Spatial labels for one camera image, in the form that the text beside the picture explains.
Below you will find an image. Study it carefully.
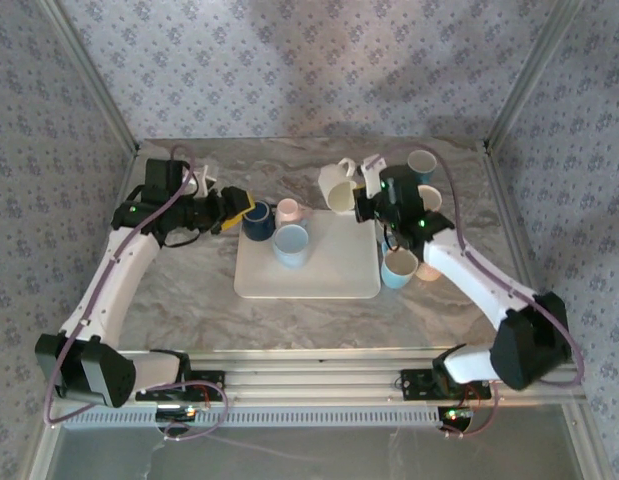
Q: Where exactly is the pink faceted mug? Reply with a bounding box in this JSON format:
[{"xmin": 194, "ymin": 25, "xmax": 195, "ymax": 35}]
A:
[{"xmin": 416, "ymin": 184, "xmax": 443, "ymax": 214}]

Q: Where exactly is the cream white faceted mug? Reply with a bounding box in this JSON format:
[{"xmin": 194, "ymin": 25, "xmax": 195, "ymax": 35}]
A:
[{"xmin": 317, "ymin": 157, "xmax": 360, "ymax": 217}]

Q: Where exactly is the navy blue mug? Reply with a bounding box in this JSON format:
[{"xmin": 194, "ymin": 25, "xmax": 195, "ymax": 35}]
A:
[{"xmin": 241, "ymin": 200, "xmax": 279, "ymax": 242}]

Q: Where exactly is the medium blue mug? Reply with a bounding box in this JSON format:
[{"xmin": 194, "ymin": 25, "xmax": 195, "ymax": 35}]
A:
[{"xmin": 406, "ymin": 149, "xmax": 438, "ymax": 185}]

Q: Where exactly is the light pink mug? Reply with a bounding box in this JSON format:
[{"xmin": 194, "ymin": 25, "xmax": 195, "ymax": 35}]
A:
[{"xmin": 274, "ymin": 197, "xmax": 314, "ymax": 227}]

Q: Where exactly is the light blue mug cream inside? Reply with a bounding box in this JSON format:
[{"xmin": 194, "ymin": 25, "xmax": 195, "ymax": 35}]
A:
[{"xmin": 380, "ymin": 247, "xmax": 419, "ymax": 290}]

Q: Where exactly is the large light blue ribbed mug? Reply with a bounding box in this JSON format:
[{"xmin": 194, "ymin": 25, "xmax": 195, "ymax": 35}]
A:
[{"xmin": 272, "ymin": 223, "xmax": 310, "ymax": 269}]

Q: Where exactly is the white plastic tray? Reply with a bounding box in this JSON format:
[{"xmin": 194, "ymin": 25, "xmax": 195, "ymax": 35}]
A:
[{"xmin": 233, "ymin": 212, "xmax": 382, "ymax": 300}]

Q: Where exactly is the small controller board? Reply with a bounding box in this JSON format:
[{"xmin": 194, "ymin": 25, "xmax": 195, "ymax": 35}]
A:
[
  {"xmin": 437, "ymin": 405, "xmax": 474, "ymax": 432},
  {"xmin": 155, "ymin": 404, "xmax": 198, "ymax": 424}
]

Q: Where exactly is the grey metal panel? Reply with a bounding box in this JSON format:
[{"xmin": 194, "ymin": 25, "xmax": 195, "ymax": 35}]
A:
[{"xmin": 53, "ymin": 424, "xmax": 578, "ymax": 480}]

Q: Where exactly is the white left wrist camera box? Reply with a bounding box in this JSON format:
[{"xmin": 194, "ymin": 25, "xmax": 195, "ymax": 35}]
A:
[{"xmin": 186, "ymin": 163, "xmax": 220, "ymax": 199}]

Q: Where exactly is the aluminium table side rail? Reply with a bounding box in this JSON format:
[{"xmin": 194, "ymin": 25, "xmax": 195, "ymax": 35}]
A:
[
  {"xmin": 482, "ymin": 142, "xmax": 559, "ymax": 364},
  {"xmin": 68, "ymin": 142, "xmax": 143, "ymax": 369}
]

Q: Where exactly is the aluminium frame post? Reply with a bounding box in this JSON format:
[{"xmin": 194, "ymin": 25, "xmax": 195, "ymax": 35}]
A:
[
  {"xmin": 483, "ymin": 0, "xmax": 585, "ymax": 151},
  {"xmin": 38, "ymin": 0, "xmax": 141, "ymax": 154}
]

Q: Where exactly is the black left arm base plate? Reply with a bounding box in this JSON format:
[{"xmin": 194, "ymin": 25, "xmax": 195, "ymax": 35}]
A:
[{"xmin": 135, "ymin": 368, "xmax": 226, "ymax": 403}]

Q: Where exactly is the aluminium extrusion rail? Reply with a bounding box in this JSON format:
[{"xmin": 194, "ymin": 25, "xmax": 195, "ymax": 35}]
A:
[{"xmin": 46, "ymin": 349, "xmax": 588, "ymax": 406}]

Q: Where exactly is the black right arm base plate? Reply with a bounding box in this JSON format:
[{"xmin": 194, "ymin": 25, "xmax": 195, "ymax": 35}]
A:
[{"xmin": 398, "ymin": 368, "xmax": 492, "ymax": 401}]

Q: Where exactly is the grey slotted cable duct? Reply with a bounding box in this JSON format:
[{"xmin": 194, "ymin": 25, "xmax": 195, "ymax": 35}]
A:
[{"xmin": 62, "ymin": 405, "xmax": 443, "ymax": 429}]

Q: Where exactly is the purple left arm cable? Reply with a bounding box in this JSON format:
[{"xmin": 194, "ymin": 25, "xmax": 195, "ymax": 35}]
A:
[{"xmin": 42, "ymin": 144, "xmax": 229, "ymax": 442}]

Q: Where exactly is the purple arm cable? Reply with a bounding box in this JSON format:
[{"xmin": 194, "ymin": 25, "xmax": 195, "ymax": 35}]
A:
[
  {"xmin": 42, "ymin": 144, "xmax": 229, "ymax": 442},
  {"xmin": 371, "ymin": 144, "xmax": 586, "ymax": 439}
]

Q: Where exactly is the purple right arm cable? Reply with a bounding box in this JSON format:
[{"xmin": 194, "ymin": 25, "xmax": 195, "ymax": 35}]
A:
[{"xmin": 371, "ymin": 144, "xmax": 586, "ymax": 439}]

